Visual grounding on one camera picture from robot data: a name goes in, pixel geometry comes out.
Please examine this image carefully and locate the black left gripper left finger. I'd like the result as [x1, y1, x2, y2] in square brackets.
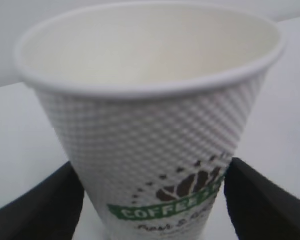
[0, 163, 84, 240]

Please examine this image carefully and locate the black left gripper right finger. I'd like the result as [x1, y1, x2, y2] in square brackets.
[224, 158, 300, 240]

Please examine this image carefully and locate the white paper coffee cup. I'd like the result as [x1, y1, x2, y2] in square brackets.
[14, 1, 285, 240]

